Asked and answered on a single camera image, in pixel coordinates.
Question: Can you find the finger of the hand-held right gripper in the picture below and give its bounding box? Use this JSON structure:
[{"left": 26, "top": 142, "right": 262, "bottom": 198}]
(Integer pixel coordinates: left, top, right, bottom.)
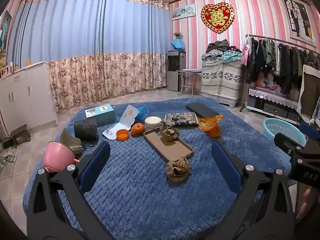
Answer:
[
  {"left": 274, "top": 132, "right": 304, "bottom": 155},
  {"left": 297, "top": 123, "right": 320, "bottom": 140}
]

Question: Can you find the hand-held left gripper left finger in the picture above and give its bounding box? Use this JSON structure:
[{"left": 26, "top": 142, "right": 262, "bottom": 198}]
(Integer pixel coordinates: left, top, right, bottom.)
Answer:
[{"left": 26, "top": 141, "right": 118, "bottom": 240}]

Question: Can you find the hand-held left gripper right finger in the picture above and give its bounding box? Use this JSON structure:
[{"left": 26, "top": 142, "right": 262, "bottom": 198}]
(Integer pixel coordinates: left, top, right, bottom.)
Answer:
[{"left": 211, "top": 141, "right": 295, "bottom": 240}]

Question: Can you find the teal plastic basket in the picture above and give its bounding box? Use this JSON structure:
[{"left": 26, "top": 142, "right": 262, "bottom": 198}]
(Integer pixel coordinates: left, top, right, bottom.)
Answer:
[{"left": 262, "top": 118, "right": 307, "bottom": 147}]

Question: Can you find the black ribbed speaker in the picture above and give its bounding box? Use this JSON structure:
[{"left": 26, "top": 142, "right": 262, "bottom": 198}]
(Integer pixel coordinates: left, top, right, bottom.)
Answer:
[{"left": 74, "top": 118, "right": 98, "bottom": 142}]

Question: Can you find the olive cloth pouch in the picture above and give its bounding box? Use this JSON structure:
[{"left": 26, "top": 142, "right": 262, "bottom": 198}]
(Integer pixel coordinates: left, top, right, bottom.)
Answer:
[{"left": 59, "top": 128, "right": 83, "bottom": 155}]

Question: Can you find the orange plastic lid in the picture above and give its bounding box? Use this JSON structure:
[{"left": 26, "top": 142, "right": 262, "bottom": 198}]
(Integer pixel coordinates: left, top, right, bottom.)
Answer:
[{"left": 116, "top": 129, "right": 130, "bottom": 141}]

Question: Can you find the orange plastic bag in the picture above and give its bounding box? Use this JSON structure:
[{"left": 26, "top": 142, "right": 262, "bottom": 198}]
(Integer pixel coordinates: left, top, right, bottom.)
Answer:
[{"left": 197, "top": 114, "right": 225, "bottom": 139}]

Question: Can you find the brown paper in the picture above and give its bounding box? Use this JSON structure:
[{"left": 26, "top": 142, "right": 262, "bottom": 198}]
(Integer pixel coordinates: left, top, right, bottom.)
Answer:
[
  {"left": 159, "top": 122, "right": 180, "bottom": 143},
  {"left": 165, "top": 156, "right": 191, "bottom": 184}
]

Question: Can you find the white paper packaging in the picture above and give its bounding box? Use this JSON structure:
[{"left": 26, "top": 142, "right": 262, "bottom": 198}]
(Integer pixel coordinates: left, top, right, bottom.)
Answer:
[{"left": 102, "top": 104, "right": 139, "bottom": 140}]

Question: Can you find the orange tangerine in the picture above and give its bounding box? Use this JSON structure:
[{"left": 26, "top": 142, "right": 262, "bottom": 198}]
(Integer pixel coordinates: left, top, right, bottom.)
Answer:
[{"left": 131, "top": 123, "right": 146, "bottom": 137}]

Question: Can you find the dark printed snack packet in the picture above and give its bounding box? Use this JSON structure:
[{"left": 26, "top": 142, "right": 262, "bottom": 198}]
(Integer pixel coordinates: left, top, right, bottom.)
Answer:
[{"left": 164, "top": 112, "right": 200, "bottom": 127}]

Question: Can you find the blue plastic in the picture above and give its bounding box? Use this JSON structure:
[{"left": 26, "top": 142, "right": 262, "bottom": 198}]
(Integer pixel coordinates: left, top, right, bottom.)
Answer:
[{"left": 136, "top": 107, "right": 148, "bottom": 120}]

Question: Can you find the white round soap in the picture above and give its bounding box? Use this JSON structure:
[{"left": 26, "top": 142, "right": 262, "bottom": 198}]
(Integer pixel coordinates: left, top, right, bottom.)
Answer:
[{"left": 144, "top": 116, "right": 163, "bottom": 129}]

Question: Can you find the person's right hand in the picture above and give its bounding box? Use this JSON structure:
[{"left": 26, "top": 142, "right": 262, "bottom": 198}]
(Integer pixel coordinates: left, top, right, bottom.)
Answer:
[{"left": 296, "top": 187, "right": 313, "bottom": 220}]

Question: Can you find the low black cabinet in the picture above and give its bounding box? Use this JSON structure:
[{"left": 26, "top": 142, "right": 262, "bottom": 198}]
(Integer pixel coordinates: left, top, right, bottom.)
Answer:
[{"left": 246, "top": 86, "right": 303, "bottom": 124}]

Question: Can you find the pink cup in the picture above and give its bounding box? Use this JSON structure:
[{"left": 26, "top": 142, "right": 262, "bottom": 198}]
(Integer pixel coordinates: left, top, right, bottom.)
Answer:
[{"left": 43, "top": 141, "right": 80, "bottom": 173}]

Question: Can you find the teal cardboard box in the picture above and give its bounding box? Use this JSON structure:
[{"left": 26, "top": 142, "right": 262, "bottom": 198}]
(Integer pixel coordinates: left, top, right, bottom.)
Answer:
[{"left": 84, "top": 104, "right": 116, "bottom": 127}]

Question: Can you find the white lace cloth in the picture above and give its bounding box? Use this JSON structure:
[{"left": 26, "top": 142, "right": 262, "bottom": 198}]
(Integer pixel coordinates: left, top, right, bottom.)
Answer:
[{"left": 249, "top": 87, "right": 300, "bottom": 105}]

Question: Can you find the blue woven blanket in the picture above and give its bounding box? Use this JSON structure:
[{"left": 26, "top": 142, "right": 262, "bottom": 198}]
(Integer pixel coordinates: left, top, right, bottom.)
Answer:
[{"left": 22, "top": 97, "right": 298, "bottom": 240}]

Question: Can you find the metal clothes rack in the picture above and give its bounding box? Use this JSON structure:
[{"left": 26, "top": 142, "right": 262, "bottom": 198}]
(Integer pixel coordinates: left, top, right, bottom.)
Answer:
[{"left": 239, "top": 34, "right": 320, "bottom": 113}]

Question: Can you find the colourful toy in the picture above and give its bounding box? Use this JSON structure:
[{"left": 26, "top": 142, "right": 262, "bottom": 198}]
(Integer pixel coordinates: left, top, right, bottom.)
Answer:
[{"left": 257, "top": 79, "right": 279, "bottom": 90}]

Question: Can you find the black flat case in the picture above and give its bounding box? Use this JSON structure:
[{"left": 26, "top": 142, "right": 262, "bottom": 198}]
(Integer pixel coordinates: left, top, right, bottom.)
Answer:
[{"left": 186, "top": 102, "right": 220, "bottom": 118}]

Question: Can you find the brown phone case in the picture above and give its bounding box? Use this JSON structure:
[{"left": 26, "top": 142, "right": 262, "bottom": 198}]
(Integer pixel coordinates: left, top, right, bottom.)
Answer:
[{"left": 143, "top": 127, "right": 194, "bottom": 162}]

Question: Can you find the row of hanging clothes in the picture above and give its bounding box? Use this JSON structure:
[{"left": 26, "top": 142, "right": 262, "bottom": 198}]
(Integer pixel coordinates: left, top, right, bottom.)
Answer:
[{"left": 241, "top": 36, "right": 320, "bottom": 100}]

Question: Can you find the small wooden stool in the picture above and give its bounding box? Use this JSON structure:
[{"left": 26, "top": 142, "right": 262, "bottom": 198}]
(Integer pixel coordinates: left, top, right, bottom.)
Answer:
[{"left": 2, "top": 127, "right": 32, "bottom": 149}]

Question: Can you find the patterned cloth covered appliance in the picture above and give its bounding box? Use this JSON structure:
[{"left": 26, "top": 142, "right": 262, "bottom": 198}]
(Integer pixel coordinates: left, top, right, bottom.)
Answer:
[{"left": 201, "top": 59, "right": 243, "bottom": 108}]

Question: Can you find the pink hanging bag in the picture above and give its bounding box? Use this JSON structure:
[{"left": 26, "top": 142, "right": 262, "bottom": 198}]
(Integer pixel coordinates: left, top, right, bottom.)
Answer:
[{"left": 240, "top": 36, "right": 251, "bottom": 67}]

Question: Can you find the white cabinet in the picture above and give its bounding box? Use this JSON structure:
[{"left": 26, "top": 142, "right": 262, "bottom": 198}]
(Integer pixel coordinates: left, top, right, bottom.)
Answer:
[{"left": 0, "top": 61, "right": 58, "bottom": 135}]

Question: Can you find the small side table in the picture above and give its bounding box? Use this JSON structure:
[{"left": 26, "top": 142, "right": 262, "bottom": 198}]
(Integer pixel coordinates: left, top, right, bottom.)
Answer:
[{"left": 176, "top": 69, "right": 202, "bottom": 97}]

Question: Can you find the grey water dispenser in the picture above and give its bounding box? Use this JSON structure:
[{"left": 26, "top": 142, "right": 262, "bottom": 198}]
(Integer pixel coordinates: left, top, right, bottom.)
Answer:
[{"left": 167, "top": 50, "right": 187, "bottom": 92}]

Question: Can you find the pile of clothes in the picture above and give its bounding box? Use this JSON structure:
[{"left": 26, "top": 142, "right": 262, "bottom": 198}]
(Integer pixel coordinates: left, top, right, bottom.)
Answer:
[{"left": 202, "top": 39, "right": 244, "bottom": 63}]

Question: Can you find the blue and floral curtain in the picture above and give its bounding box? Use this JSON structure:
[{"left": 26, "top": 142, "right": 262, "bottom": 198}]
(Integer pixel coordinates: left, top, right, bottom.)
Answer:
[{"left": 6, "top": 0, "right": 172, "bottom": 110}]

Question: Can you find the blue cloth cover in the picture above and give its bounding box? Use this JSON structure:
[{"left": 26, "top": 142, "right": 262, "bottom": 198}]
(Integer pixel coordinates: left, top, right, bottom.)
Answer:
[{"left": 170, "top": 39, "right": 185, "bottom": 51}]

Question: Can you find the brown panel white frame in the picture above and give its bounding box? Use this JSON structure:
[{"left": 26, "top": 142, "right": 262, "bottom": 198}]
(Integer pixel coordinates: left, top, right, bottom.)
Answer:
[{"left": 296, "top": 64, "right": 320, "bottom": 125}]

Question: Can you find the couple photo wall poster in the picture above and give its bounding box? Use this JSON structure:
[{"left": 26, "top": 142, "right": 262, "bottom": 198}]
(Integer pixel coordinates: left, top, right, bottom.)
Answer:
[{"left": 283, "top": 0, "right": 316, "bottom": 46}]

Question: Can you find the red heart wall decoration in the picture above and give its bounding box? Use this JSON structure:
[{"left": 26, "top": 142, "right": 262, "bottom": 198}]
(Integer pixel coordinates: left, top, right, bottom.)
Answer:
[{"left": 201, "top": 2, "right": 235, "bottom": 34}]

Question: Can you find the green wall poster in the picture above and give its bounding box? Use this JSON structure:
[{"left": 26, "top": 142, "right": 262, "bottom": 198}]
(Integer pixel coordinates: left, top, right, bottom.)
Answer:
[{"left": 0, "top": 12, "right": 12, "bottom": 53}]

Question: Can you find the landscape wall poster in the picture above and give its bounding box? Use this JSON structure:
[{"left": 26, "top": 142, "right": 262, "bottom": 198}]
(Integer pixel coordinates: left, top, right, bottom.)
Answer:
[{"left": 171, "top": 4, "right": 196, "bottom": 21}]

